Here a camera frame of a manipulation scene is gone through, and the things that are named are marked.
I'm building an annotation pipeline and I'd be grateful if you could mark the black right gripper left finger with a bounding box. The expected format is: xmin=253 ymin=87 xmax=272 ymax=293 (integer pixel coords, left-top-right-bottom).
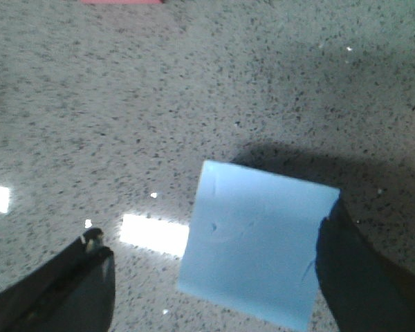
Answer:
xmin=0 ymin=228 xmax=116 ymax=331

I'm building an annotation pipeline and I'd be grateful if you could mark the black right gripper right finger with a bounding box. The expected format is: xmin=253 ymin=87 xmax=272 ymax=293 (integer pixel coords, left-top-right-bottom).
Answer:
xmin=315 ymin=200 xmax=415 ymax=331

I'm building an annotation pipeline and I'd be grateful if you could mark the light blue foam block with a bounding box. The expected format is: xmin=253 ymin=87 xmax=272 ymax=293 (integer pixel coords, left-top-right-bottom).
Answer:
xmin=177 ymin=160 xmax=340 ymax=331

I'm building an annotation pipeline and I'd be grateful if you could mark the small red foam block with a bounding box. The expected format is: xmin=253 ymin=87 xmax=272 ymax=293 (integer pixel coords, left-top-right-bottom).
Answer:
xmin=81 ymin=0 xmax=165 ymax=4

